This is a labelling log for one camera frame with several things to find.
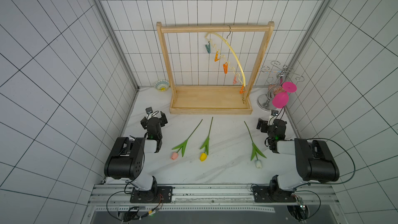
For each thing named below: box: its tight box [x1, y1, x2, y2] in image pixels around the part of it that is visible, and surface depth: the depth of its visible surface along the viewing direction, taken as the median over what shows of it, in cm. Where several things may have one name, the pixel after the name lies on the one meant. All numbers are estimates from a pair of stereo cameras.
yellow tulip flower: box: [199, 116, 214, 162], surface depth 89 cm
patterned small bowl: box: [153, 79, 170, 92], surface depth 120 cm
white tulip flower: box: [243, 120, 267, 169], surface depth 87 cm
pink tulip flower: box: [171, 118, 204, 161], surface depth 89 cm
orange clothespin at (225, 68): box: [222, 61, 229, 75], surface depth 87 cm
